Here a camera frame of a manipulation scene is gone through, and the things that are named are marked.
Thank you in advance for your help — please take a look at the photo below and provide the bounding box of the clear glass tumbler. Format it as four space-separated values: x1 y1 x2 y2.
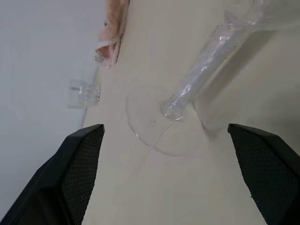
67 79 102 109

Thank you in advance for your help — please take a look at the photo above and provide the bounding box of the pink cloth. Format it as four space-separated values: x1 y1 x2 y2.
94 0 131 69

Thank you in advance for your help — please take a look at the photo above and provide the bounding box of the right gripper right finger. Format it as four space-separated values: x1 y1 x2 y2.
227 123 300 225

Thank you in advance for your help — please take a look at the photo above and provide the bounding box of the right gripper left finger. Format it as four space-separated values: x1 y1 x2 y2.
0 123 105 225

